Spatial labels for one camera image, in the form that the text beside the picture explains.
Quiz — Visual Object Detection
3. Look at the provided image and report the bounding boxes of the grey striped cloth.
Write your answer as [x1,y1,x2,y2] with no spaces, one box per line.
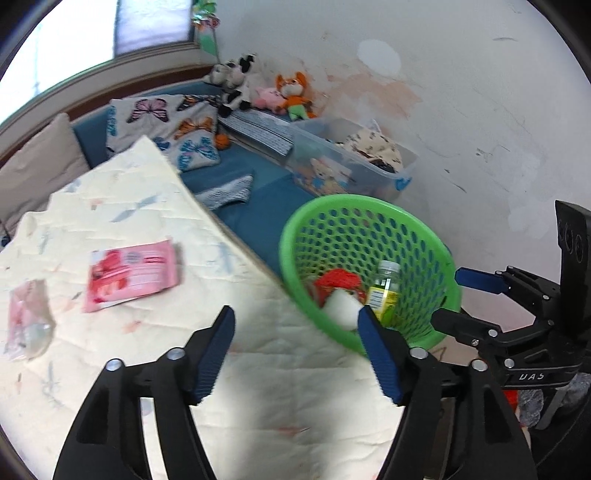
[196,174,254,210]

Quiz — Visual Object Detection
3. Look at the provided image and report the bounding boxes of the pink red snack packet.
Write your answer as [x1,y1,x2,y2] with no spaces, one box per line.
[83,239,178,313]

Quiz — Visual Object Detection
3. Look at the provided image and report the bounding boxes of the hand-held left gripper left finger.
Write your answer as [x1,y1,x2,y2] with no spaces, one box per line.
[52,305,237,480]

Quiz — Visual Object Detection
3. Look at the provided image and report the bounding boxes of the clear plastic storage box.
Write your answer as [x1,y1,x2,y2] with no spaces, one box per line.
[284,117,420,201]

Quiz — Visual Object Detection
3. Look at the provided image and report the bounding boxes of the window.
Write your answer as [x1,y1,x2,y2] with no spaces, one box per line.
[111,0,199,61]

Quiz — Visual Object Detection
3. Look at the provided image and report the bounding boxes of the cream patterned cloth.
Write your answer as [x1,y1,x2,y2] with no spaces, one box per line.
[335,121,404,174]

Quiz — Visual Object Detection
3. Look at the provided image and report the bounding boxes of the colourful pinwheel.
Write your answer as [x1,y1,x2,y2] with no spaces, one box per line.
[191,0,222,65]

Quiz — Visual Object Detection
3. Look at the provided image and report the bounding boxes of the grey pillow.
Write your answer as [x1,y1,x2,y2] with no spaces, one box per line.
[0,113,90,232]

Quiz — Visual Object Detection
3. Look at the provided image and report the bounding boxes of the white paper cup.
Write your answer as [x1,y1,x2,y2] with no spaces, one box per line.
[323,288,365,330]

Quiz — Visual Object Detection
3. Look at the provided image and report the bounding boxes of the folded grey patterned mat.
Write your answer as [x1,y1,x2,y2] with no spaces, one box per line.
[219,111,296,157]

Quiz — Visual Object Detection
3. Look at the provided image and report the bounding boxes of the green plastic mesh basket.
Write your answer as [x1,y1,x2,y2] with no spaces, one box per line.
[278,194,462,355]

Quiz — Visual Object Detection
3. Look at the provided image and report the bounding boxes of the yellow label plastic bottle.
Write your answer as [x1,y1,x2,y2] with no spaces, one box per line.
[365,260,402,326]

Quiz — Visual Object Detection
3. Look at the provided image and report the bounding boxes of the black white plush cow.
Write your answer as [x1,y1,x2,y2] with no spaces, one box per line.
[217,53,258,118]

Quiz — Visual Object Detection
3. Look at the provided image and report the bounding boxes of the butterfly pillow right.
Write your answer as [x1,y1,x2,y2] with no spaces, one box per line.
[105,93,222,172]

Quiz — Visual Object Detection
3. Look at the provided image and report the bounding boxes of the clear plastic bag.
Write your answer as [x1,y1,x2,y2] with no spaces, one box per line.
[7,279,56,361]

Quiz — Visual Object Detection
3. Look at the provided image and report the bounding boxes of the cream printed quilt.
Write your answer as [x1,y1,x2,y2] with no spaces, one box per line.
[0,135,416,480]

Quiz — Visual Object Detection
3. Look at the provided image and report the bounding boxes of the grey white plush dog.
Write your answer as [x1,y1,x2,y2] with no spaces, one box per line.
[202,61,245,90]

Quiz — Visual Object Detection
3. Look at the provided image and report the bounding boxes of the blue sofa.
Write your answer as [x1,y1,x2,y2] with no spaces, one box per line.
[69,78,324,278]

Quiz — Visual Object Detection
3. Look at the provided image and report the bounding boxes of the pink plush toy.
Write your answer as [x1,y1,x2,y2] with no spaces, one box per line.
[253,87,289,115]

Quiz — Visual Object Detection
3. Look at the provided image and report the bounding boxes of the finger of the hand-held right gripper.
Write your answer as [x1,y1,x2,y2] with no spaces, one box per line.
[455,266,559,308]
[430,308,552,356]

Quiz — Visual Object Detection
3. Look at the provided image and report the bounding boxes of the orange fox plush toy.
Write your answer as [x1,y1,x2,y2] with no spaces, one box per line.
[276,71,319,121]

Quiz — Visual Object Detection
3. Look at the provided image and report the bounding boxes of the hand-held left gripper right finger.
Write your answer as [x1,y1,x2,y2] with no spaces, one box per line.
[357,305,539,480]

